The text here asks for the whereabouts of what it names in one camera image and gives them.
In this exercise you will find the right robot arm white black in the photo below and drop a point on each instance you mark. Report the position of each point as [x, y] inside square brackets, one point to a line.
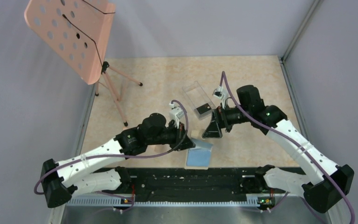
[323, 183]

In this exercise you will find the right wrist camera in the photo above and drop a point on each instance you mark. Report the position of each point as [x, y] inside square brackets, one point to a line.
[220, 93]

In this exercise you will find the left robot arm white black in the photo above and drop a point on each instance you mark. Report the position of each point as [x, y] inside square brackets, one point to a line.
[61, 181]

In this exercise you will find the clear plastic box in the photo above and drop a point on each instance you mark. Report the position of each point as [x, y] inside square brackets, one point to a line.
[196, 96]

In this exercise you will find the pink perforated music stand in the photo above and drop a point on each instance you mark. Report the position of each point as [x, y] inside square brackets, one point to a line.
[79, 31]

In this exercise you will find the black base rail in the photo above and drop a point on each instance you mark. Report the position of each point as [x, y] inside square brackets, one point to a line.
[191, 185]

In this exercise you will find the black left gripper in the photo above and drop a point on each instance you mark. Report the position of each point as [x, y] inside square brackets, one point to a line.
[182, 141]

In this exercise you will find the aluminium frame rail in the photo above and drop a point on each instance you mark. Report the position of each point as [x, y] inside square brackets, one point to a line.
[101, 209]

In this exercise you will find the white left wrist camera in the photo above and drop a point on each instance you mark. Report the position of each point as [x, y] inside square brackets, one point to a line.
[176, 112]

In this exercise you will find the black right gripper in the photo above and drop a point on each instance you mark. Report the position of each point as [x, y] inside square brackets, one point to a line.
[213, 129]

